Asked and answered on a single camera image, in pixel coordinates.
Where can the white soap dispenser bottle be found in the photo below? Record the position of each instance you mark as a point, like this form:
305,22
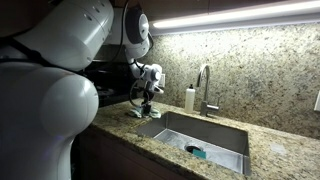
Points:
190,100

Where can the stainless steel sink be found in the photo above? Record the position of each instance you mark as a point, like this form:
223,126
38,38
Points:
206,133

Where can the teal and white towel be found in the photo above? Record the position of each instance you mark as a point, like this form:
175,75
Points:
155,113

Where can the black sink drain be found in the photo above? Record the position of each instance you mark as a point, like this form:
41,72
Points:
190,148

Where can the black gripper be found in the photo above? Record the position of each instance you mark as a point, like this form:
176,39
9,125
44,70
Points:
149,93

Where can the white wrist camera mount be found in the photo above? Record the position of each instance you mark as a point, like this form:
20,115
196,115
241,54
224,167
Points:
158,90

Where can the teal sponge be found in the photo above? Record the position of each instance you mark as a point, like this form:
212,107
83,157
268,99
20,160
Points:
199,154

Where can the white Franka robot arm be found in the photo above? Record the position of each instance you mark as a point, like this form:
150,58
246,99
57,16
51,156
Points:
43,110

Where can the chrome gooseneck faucet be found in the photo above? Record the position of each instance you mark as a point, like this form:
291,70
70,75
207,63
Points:
204,108

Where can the white wall outlet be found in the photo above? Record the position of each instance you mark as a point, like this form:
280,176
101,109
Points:
317,101
163,81

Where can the under-cabinet light strip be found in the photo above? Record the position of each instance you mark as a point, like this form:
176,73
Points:
233,14

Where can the dark wood lower cabinet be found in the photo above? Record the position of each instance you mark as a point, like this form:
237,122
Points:
116,156

